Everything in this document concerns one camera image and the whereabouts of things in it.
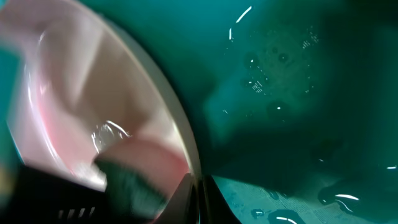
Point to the white plate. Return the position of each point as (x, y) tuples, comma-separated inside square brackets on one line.
[(85, 86)]

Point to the green and pink sponge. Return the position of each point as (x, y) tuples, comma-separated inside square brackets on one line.
[(141, 176)]

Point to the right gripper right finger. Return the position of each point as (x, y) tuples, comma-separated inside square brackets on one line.
[(213, 207)]

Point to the teal plastic tray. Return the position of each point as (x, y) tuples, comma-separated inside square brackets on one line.
[(292, 104)]

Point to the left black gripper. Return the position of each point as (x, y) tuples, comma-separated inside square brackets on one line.
[(44, 198)]

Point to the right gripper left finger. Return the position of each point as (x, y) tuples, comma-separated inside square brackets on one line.
[(182, 208)]

